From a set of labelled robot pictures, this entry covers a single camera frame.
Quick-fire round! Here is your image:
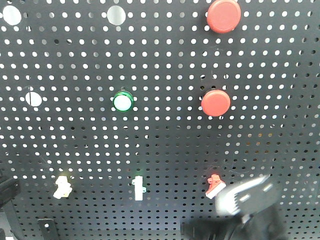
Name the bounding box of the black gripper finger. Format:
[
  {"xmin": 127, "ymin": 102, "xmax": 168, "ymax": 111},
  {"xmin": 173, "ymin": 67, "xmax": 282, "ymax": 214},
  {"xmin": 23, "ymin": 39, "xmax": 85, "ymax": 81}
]
[{"xmin": 0, "ymin": 176, "xmax": 21, "ymax": 208}]

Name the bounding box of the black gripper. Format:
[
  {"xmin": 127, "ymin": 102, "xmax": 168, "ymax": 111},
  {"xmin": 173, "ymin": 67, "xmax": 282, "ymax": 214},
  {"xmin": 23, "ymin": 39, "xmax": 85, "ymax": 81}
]
[{"xmin": 180, "ymin": 175, "xmax": 288, "ymax": 240}]

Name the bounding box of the red toggle switch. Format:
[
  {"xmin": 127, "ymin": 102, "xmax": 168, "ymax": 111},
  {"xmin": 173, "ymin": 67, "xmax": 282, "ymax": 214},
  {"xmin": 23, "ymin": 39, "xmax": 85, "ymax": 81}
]
[{"xmin": 205, "ymin": 174, "xmax": 227, "ymax": 199}]

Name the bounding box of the yellow-white toggle switch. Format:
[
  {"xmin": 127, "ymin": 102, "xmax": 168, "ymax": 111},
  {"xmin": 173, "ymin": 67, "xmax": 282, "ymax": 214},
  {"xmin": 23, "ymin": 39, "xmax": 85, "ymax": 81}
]
[{"xmin": 53, "ymin": 176, "xmax": 73, "ymax": 199}]

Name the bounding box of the left black table clamp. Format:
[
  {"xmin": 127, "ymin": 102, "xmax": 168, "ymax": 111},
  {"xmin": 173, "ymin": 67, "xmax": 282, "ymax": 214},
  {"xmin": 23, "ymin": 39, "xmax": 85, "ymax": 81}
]
[{"xmin": 37, "ymin": 218, "xmax": 60, "ymax": 240}]

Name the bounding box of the lower red mushroom button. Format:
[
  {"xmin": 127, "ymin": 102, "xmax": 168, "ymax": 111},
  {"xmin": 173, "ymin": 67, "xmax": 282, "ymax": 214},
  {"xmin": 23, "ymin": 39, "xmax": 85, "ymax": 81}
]
[{"xmin": 201, "ymin": 89, "xmax": 231, "ymax": 117}]

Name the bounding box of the red mushroom button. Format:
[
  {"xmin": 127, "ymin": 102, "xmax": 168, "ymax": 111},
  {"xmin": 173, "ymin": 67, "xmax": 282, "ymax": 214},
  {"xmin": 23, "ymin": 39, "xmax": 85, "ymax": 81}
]
[
  {"xmin": 201, "ymin": 89, "xmax": 231, "ymax": 117},
  {"xmin": 206, "ymin": 0, "xmax": 242, "ymax": 34}
]

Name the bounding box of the black perforated pegboard panel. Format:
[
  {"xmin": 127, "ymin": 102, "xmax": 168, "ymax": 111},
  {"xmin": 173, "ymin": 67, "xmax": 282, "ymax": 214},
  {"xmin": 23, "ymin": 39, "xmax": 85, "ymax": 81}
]
[{"xmin": 0, "ymin": 0, "xmax": 320, "ymax": 240}]

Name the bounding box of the green round indicator light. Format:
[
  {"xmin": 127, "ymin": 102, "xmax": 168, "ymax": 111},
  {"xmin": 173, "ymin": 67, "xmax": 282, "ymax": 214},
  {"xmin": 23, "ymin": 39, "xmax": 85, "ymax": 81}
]
[{"xmin": 112, "ymin": 90, "xmax": 134, "ymax": 112}]

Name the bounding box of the upper red mushroom button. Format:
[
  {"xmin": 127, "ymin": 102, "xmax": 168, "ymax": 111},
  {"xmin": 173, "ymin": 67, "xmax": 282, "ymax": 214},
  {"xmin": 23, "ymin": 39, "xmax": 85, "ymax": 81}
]
[{"xmin": 206, "ymin": 0, "xmax": 242, "ymax": 34}]

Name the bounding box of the white middle toggle switch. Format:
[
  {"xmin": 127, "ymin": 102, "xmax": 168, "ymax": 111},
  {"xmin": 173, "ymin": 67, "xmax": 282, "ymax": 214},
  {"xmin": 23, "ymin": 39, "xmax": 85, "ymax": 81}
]
[{"xmin": 131, "ymin": 175, "xmax": 146, "ymax": 201}]

